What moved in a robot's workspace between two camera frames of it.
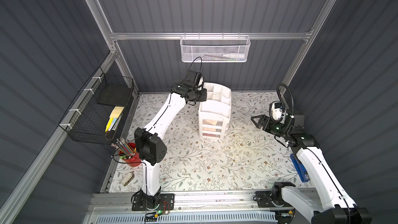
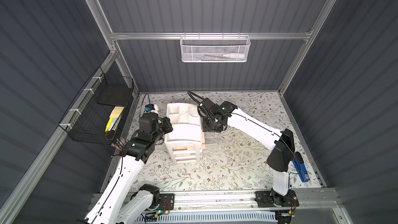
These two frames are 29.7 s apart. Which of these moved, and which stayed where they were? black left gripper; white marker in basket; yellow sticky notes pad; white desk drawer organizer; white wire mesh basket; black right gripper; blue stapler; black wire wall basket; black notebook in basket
Moved: black right gripper; white desk drawer organizer; black left gripper
Stayed: black wire wall basket; white marker in basket; blue stapler; black notebook in basket; yellow sticky notes pad; white wire mesh basket
